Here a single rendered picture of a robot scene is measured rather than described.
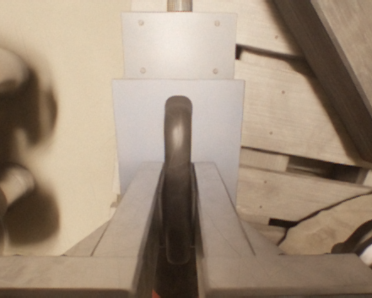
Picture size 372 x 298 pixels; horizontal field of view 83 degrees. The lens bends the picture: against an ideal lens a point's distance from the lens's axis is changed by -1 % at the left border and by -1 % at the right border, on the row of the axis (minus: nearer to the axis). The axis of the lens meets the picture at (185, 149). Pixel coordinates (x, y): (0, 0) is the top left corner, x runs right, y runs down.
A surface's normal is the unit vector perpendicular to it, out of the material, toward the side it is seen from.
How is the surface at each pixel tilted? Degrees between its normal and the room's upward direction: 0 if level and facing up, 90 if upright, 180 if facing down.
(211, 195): 90
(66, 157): 0
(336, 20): 0
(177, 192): 0
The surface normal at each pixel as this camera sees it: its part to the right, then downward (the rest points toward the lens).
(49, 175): 0.01, 0.26
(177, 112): 0.01, -0.60
